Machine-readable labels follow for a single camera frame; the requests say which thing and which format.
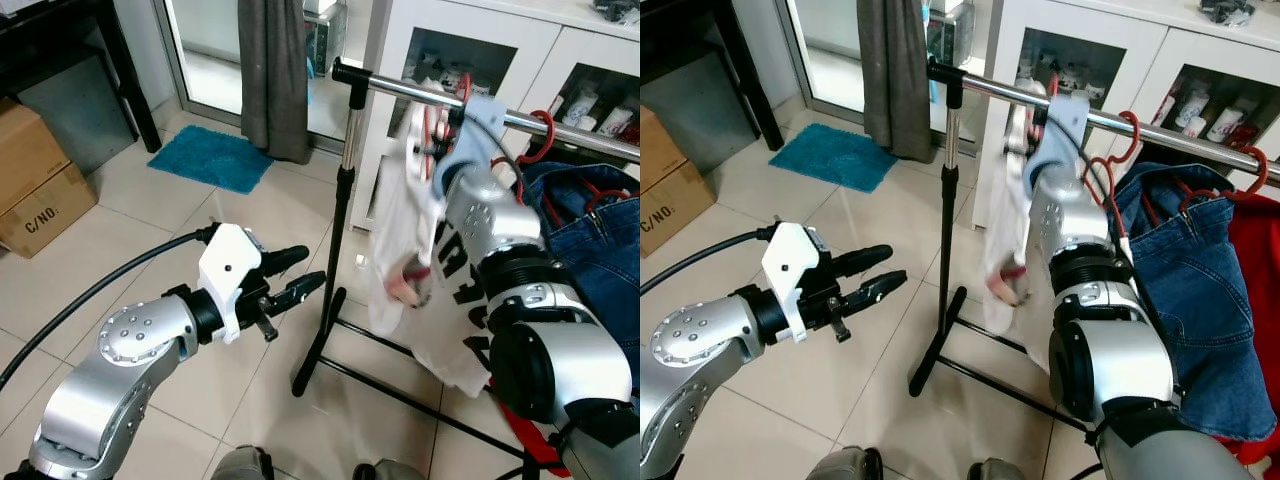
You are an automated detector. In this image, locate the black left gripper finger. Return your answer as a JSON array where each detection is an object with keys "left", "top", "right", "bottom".
[
  {"left": 832, "top": 245, "right": 893, "bottom": 279},
  {"left": 262, "top": 246, "right": 310, "bottom": 277},
  {"left": 842, "top": 271, "right": 909, "bottom": 311},
  {"left": 270, "top": 272, "right": 327, "bottom": 311}
]

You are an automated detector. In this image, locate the white knit garment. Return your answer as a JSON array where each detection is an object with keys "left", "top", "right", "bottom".
[
  {"left": 975, "top": 80, "right": 1053, "bottom": 338},
  {"left": 368, "top": 95, "right": 449, "bottom": 339}
]

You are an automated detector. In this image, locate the chrome and black clothes rack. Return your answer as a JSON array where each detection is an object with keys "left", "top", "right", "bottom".
[
  {"left": 292, "top": 58, "right": 641, "bottom": 480},
  {"left": 908, "top": 58, "right": 1280, "bottom": 471}
]

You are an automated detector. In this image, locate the teal floor mat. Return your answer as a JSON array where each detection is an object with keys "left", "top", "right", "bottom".
[
  {"left": 768, "top": 122, "right": 893, "bottom": 195},
  {"left": 148, "top": 125, "right": 277, "bottom": 195}
]

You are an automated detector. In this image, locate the white glass-door cabinet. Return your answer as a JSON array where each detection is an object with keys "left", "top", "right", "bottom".
[
  {"left": 970, "top": 0, "right": 1280, "bottom": 231},
  {"left": 350, "top": 0, "right": 641, "bottom": 237}
]

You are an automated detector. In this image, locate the grey curtain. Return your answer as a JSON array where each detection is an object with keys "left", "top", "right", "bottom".
[
  {"left": 857, "top": 0, "right": 934, "bottom": 164},
  {"left": 237, "top": 0, "right": 313, "bottom": 167}
]

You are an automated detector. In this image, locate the cardboard box with C/NO print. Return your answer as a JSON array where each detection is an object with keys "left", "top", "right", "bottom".
[
  {"left": 640, "top": 105, "right": 704, "bottom": 259},
  {"left": 0, "top": 97, "right": 99, "bottom": 261}
]

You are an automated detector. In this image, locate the grey right robot foot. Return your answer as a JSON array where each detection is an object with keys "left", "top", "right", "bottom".
[
  {"left": 965, "top": 458, "right": 1033, "bottom": 480},
  {"left": 350, "top": 458, "right": 427, "bottom": 480}
]

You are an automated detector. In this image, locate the blue denim garment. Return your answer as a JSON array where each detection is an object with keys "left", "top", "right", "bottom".
[
  {"left": 518, "top": 160, "right": 641, "bottom": 393},
  {"left": 1112, "top": 160, "right": 1257, "bottom": 443}
]

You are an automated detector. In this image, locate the black item on cabinet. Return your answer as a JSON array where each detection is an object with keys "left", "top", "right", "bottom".
[
  {"left": 590, "top": 0, "right": 641, "bottom": 26},
  {"left": 1198, "top": 0, "right": 1257, "bottom": 26}
]

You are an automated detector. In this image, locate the glass sliding door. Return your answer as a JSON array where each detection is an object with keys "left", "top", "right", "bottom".
[
  {"left": 160, "top": 0, "right": 351, "bottom": 136},
  {"left": 785, "top": 0, "right": 976, "bottom": 131}
]

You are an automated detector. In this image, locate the black desk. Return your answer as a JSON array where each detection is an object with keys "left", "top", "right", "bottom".
[
  {"left": 640, "top": 0, "right": 787, "bottom": 151},
  {"left": 0, "top": 0, "right": 163, "bottom": 156}
]

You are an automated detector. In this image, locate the red garment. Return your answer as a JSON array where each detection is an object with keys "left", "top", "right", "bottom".
[
  {"left": 1215, "top": 190, "right": 1280, "bottom": 467},
  {"left": 495, "top": 400, "right": 573, "bottom": 479}
]

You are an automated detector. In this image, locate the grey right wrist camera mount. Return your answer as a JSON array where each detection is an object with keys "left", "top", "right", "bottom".
[
  {"left": 1030, "top": 92, "right": 1093, "bottom": 196},
  {"left": 432, "top": 95, "right": 513, "bottom": 201}
]

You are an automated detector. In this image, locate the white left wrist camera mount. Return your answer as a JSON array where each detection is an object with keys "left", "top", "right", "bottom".
[
  {"left": 197, "top": 224, "right": 267, "bottom": 347},
  {"left": 762, "top": 222, "right": 823, "bottom": 344}
]

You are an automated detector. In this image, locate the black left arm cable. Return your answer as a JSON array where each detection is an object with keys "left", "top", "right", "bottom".
[
  {"left": 0, "top": 226, "right": 219, "bottom": 393},
  {"left": 640, "top": 226, "right": 781, "bottom": 297}
]

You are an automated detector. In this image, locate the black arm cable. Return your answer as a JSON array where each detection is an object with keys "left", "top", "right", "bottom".
[
  {"left": 488, "top": 135, "right": 561, "bottom": 263},
  {"left": 1060, "top": 120, "right": 1196, "bottom": 406},
  {"left": 640, "top": 226, "right": 781, "bottom": 297},
  {"left": 0, "top": 226, "right": 219, "bottom": 393}
]

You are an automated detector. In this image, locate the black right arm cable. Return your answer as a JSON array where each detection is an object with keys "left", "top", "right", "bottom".
[
  {"left": 1060, "top": 120, "right": 1196, "bottom": 406},
  {"left": 488, "top": 135, "right": 561, "bottom": 263}
]

